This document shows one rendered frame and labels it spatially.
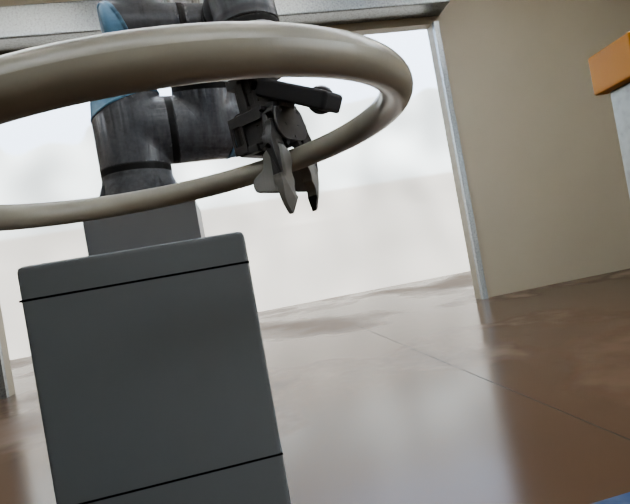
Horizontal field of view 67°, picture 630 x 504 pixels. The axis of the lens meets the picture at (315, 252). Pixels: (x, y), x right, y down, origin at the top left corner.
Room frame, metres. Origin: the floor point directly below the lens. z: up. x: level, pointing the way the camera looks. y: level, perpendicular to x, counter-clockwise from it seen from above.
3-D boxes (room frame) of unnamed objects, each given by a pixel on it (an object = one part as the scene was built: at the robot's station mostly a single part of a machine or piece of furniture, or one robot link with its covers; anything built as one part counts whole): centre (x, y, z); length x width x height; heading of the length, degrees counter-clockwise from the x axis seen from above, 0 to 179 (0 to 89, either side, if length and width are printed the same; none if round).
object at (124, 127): (1.06, 0.35, 1.12); 0.17 x 0.15 x 0.18; 109
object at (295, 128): (0.68, 0.03, 0.99); 0.09 x 0.08 x 0.12; 58
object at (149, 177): (1.06, 0.36, 0.99); 0.19 x 0.19 x 0.10
